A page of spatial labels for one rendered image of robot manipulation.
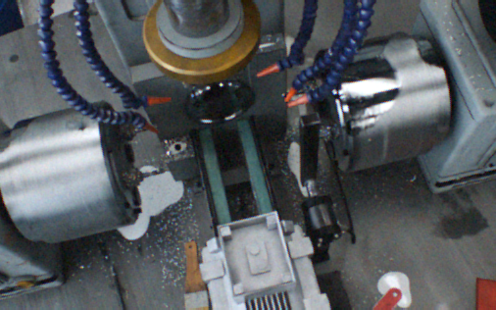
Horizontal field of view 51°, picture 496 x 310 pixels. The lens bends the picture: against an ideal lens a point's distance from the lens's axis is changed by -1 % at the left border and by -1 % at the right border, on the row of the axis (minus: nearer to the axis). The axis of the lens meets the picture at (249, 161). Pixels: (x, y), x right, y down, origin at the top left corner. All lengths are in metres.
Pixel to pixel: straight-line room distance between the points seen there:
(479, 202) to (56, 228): 0.91
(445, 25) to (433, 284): 0.54
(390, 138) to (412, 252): 0.34
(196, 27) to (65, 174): 0.36
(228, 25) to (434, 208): 0.70
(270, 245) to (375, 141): 0.28
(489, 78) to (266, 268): 0.51
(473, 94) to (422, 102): 0.09
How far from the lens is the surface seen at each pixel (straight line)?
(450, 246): 1.25
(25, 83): 1.56
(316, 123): 0.81
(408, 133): 0.99
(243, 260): 0.87
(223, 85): 1.05
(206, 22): 0.75
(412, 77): 0.98
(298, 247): 0.91
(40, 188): 0.97
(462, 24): 1.08
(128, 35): 1.09
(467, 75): 1.01
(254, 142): 1.16
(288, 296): 0.87
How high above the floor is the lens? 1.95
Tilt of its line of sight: 65 degrees down
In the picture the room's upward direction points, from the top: 8 degrees counter-clockwise
